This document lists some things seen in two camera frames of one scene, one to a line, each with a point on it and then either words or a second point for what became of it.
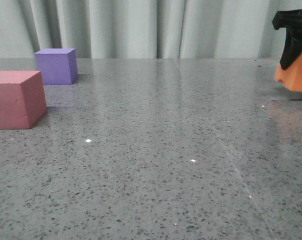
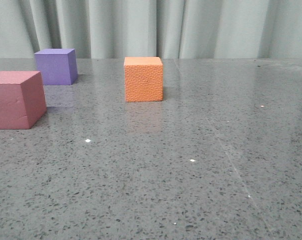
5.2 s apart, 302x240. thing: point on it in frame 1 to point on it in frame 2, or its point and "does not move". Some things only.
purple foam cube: (57, 66) does not move
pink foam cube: (18, 99) does not move
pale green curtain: (140, 29) does not move
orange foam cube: (297, 75) to (143, 78)
